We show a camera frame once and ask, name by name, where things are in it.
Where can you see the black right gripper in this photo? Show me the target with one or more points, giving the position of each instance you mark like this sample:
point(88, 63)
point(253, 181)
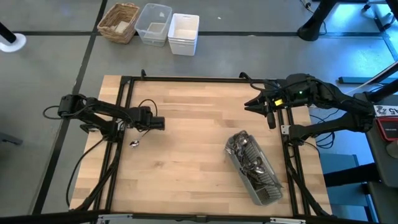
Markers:
point(275, 95)

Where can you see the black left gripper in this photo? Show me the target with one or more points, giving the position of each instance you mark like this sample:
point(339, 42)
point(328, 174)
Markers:
point(146, 119)

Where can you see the silver metal spoon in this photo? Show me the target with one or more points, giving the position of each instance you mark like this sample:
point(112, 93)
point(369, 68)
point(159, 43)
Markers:
point(259, 170)
point(252, 162)
point(134, 143)

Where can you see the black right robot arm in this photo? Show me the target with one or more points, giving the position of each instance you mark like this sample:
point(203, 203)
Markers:
point(335, 99)

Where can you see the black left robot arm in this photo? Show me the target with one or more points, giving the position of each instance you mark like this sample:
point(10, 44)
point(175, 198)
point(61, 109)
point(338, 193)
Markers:
point(93, 110)

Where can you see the white mounting plate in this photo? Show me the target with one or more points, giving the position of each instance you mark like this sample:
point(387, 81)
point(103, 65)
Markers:
point(284, 129)

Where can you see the black table clamp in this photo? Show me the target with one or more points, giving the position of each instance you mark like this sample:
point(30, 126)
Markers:
point(88, 127)

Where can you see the white plastic bin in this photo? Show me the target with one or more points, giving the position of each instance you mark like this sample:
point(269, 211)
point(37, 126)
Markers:
point(183, 46)

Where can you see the grey mesh cutlery caddy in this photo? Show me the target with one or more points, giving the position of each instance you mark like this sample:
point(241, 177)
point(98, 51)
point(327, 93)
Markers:
point(267, 196)

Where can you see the beige paper pad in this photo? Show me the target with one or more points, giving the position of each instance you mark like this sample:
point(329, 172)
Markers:
point(122, 26)

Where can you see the clear plastic bin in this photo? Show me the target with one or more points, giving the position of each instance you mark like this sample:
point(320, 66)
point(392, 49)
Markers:
point(140, 18)

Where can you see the wicker basket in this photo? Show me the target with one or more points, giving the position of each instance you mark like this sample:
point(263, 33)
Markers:
point(109, 25)

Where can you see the black floor foot bar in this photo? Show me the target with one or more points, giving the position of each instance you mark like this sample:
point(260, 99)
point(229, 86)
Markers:
point(357, 80)

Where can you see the black desk crossbar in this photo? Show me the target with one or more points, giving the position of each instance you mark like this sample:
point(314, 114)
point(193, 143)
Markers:
point(348, 175)

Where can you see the white printed label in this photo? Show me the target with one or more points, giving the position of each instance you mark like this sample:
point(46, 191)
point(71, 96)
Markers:
point(385, 111)

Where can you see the dark side desk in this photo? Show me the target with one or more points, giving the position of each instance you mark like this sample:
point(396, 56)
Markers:
point(379, 155)

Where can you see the red flat device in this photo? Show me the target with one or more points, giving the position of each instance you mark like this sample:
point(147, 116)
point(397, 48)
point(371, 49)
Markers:
point(388, 129)

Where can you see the dark grey floor foot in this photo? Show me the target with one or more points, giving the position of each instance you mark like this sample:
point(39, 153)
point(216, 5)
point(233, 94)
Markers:
point(9, 138)

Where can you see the black front crossbar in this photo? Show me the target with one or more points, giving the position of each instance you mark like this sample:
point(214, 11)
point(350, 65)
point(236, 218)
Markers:
point(46, 217)

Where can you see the grey round disc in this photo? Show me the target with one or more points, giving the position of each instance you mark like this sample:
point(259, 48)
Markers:
point(393, 151)

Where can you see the white round stand base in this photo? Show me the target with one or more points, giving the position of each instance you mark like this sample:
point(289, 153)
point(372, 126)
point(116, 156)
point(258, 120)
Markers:
point(17, 43)

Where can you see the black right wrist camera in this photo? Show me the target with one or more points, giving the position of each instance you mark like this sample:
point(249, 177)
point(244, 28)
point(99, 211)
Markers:
point(300, 93)

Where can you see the black metal table frame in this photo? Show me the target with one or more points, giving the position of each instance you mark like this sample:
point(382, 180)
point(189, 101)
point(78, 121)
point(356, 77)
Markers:
point(202, 79)

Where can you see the black floor pedestal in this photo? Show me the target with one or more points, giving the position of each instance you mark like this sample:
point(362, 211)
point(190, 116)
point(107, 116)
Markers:
point(311, 31)

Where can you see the silver metal bracket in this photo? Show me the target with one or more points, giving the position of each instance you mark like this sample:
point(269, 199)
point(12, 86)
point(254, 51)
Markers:
point(287, 221)
point(115, 217)

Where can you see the black stand post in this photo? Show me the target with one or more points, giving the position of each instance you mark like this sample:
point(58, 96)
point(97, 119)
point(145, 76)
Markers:
point(6, 32)

